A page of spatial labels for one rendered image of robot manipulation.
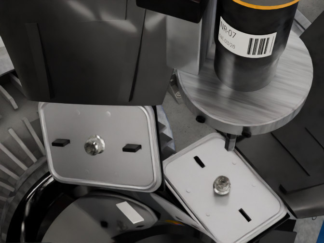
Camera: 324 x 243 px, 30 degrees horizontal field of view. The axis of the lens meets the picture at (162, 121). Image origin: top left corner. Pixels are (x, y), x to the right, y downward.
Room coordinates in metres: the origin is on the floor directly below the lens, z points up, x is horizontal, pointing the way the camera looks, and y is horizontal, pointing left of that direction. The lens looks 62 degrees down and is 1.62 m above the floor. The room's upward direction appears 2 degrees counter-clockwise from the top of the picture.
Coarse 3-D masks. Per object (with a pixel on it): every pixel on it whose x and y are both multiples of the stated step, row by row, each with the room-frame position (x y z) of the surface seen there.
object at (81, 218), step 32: (32, 192) 0.17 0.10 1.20; (64, 192) 0.17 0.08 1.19; (96, 192) 0.16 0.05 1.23; (128, 192) 0.15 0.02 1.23; (160, 192) 0.18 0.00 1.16; (32, 224) 0.15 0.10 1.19; (64, 224) 0.13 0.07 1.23; (96, 224) 0.13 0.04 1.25; (128, 224) 0.12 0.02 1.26; (160, 224) 0.12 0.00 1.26; (192, 224) 0.12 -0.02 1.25
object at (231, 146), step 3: (228, 135) 0.17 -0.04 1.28; (231, 135) 0.17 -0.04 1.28; (234, 135) 0.17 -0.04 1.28; (228, 138) 0.17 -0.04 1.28; (231, 138) 0.17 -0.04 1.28; (234, 138) 0.17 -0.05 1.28; (225, 141) 0.17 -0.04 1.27; (228, 141) 0.17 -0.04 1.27; (231, 141) 0.17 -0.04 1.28; (234, 141) 0.17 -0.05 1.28; (225, 144) 0.17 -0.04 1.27; (228, 144) 0.17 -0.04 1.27; (231, 144) 0.17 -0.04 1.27; (234, 144) 0.17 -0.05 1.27; (225, 147) 0.17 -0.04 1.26; (228, 147) 0.17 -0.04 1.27; (231, 147) 0.17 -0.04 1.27; (228, 150) 0.17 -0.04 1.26; (231, 150) 0.17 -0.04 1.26
